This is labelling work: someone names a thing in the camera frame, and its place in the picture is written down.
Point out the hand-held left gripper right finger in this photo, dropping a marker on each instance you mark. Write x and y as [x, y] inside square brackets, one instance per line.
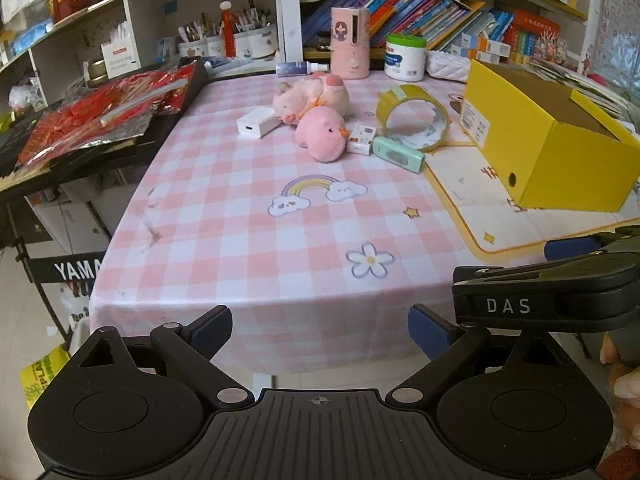
[425, 334]

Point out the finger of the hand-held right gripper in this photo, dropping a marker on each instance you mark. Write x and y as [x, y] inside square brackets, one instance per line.
[550, 295]
[570, 249]

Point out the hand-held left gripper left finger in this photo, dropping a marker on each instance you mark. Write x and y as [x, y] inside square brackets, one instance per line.
[212, 332]

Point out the yellow cardboard box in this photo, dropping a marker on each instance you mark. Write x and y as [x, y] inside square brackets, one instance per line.
[565, 170]

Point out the mint green eraser case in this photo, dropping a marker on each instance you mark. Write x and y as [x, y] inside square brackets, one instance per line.
[397, 154]

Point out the small white box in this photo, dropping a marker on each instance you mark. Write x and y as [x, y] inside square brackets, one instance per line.
[361, 139]

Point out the pink plush chick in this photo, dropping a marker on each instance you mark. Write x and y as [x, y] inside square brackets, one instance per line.
[320, 135]

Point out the yellow tape roll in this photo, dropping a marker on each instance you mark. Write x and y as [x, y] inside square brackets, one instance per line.
[385, 105]

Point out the pink plush pig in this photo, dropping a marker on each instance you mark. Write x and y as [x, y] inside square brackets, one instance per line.
[310, 95]

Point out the person's right hand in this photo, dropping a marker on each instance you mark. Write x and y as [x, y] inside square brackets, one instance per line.
[627, 387]

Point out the yellow-edged white mat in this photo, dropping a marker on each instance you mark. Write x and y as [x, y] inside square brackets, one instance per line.
[475, 210]

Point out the black keyboard stand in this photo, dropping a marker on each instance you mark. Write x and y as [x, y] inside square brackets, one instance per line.
[75, 270]

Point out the yellow plastic bag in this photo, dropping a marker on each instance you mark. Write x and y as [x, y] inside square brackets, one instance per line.
[40, 375]

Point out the white charger block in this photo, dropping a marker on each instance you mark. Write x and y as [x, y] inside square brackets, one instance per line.
[257, 122]

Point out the row of red books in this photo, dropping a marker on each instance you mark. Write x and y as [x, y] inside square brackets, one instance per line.
[535, 35]

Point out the white quilted pouch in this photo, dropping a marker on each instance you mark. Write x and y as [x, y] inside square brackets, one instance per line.
[447, 66]

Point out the pile of medicine boxes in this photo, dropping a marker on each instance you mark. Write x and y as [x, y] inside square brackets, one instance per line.
[480, 46]

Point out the translucent plastic bar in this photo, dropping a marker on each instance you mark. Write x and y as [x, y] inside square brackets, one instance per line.
[127, 110]

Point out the black electronic keyboard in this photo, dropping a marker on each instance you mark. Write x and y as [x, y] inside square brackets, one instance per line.
[192, 90]

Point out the red decoration packet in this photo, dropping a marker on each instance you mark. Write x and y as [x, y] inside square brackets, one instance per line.
[65, 132]
[165, 82]

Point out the white jar green lid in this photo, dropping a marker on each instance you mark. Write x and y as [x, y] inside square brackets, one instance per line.
[405, 60]

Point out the white and blue tube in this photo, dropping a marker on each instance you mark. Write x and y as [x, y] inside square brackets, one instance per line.
[220, 64]

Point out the small spray bottle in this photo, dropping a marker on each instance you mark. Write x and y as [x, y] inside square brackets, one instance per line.
[295, 67]

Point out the white pen holder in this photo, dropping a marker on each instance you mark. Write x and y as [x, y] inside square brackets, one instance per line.
[217, 46]
[255, 45]
[192, 51]

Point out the small metal tin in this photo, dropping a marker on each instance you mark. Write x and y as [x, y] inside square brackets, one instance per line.
[96, 74]

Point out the small blue card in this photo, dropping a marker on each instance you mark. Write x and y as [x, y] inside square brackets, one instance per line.
[165, 50]

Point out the white box red label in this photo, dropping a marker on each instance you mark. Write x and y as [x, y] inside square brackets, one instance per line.
[120, 57]

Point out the row of colourful books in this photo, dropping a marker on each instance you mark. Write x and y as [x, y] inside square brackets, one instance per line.
[400, 7]

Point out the red doll figure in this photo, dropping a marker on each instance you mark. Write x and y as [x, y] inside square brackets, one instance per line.
[229, 35]

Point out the pink humidifier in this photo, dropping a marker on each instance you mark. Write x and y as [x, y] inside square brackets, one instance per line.
[350, 45]

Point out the white plastic bag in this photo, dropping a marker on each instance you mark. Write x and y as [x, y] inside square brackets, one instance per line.
[22, 96]

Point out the white bookshelf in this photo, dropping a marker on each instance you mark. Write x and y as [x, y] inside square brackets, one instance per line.
[285, 10]

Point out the blue packet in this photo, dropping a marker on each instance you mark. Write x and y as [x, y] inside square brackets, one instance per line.
[30, 37]

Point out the wall poster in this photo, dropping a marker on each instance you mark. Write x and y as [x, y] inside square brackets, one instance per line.
[617, 25]

